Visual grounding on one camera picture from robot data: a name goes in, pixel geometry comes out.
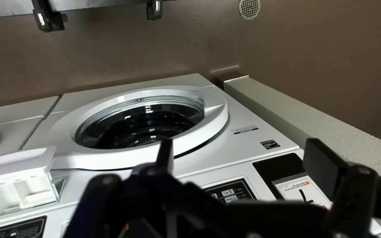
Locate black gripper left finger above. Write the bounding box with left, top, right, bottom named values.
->
left=64, top=137, right=219, bottom=238

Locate white-rimmed glass washer door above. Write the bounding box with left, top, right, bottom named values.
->
left=51, top=84, right=231, bottom=171

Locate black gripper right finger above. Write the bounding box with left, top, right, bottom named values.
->
left=303, top=137, right=380, bottom=238

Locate white detergent drawer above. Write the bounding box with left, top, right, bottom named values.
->
left=0, top=145, right=59, bottom=219

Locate number 7 label card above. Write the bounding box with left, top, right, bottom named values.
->
left=273, top=171, right=334, bottom=208

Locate grey cart platform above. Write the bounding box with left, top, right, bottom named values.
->
left=0, top=0, right=157, bottom=19

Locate round metal floor drain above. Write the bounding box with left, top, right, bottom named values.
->
left=237, top=0, right=262, bottom=21

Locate black clamp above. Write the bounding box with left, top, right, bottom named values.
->
left=31, top=0, right=68, bottom=33

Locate white washing machine labelled 7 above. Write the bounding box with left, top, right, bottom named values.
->
left=0, top=71, right=381, bottom=238

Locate white washing machine labelled 8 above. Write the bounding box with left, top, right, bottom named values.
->
left=0, top=95, right=61, bottom=162

